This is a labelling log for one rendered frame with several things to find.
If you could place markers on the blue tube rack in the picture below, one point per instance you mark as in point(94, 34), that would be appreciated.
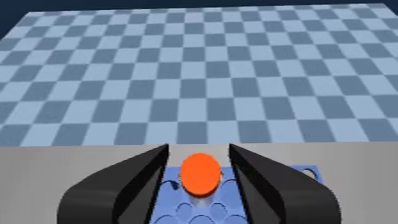
point(201, 210)

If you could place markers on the orange capped centrifuge tube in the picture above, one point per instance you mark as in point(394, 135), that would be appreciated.
point(199, 173)

